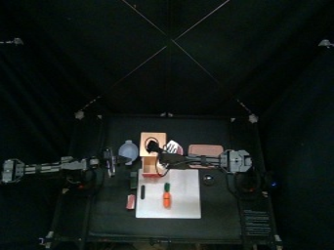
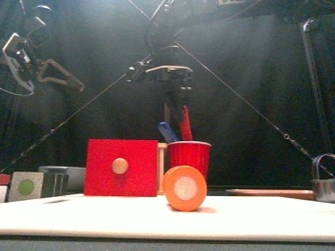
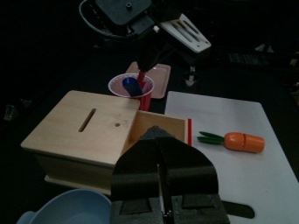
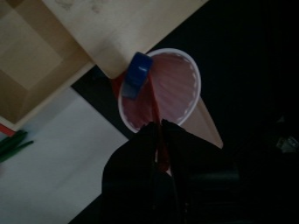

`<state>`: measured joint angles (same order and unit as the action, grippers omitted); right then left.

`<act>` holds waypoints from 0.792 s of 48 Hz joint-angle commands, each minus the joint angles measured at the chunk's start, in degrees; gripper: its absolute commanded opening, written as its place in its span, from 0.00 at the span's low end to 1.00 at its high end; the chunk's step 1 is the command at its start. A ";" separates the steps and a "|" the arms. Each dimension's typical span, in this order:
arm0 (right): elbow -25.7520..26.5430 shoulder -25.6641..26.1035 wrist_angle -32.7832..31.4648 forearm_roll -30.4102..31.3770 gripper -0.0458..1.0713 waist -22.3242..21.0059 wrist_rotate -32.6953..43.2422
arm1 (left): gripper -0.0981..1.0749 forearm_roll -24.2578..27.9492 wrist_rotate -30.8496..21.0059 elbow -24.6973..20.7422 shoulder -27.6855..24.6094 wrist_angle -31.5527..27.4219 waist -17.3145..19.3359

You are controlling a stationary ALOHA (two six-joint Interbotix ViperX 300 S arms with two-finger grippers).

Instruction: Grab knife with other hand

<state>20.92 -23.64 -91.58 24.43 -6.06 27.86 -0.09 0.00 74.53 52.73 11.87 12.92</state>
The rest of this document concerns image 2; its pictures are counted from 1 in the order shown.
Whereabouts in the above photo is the grey plastic container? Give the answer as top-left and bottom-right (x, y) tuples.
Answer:
(36, 165), (88, 194)

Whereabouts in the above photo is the red and white block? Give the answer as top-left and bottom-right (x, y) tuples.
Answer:
(0, 174), (12, 204)

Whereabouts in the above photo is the red box with wooden knob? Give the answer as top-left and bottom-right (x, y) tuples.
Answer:
(83, 138), (160, 198)

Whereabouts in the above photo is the grey block with green dot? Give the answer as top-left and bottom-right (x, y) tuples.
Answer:
(7, 171), (45, 203)

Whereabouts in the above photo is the white cutting board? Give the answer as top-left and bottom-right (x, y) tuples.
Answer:
(0, 192), (335, 244)

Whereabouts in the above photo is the orange round toy slice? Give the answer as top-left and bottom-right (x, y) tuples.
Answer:
(161, 165), (209, 213)

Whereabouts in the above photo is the blue toy utensil handle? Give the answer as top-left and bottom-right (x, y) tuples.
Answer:
(157, 121), (180, 144)

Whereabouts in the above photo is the metal pot with handle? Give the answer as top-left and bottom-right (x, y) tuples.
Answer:
(310, 153), (335, 203)

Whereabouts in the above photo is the metal frame pole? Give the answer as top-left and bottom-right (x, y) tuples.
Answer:
(300, 18), (335, 155)

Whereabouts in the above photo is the diagonal brace cable with turnbuckle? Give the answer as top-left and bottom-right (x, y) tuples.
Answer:
(125, 0), (335, 179)

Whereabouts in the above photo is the dark green ribbed block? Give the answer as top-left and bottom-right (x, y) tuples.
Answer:
(40, 172), (71, 199)

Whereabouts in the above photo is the light wooden panel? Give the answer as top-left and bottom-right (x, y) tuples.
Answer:
(157, 142), (168, 196)

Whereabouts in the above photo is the red plastic cup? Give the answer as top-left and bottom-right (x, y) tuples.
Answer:
(167, 140), (213, 188)

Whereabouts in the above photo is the flat wooden board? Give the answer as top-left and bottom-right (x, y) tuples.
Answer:
(225, 188), (316, 201)

